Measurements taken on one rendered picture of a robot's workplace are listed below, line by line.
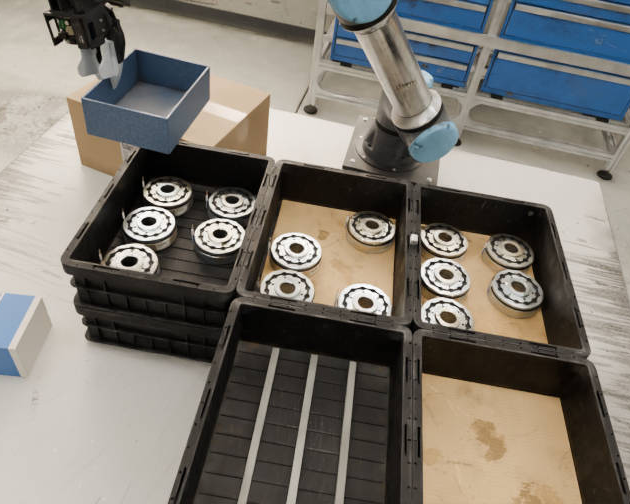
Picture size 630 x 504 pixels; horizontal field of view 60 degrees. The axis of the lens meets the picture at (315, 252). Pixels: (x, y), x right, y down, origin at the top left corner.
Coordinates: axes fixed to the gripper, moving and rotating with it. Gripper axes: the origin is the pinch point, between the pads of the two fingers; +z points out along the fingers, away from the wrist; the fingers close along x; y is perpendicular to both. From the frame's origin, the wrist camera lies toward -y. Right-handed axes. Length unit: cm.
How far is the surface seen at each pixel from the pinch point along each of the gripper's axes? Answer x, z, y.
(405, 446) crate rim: 61, 29, 41
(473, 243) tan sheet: 69, 39, -16
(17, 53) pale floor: -191, 87, -178
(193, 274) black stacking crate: 16.3, 31.6, 14.1
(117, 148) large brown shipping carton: -19.0, 29.5, -20.3
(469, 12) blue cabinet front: 60, 52, -196
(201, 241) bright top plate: 15.9, 28.4, 8.0
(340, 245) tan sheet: 41, 35, -4
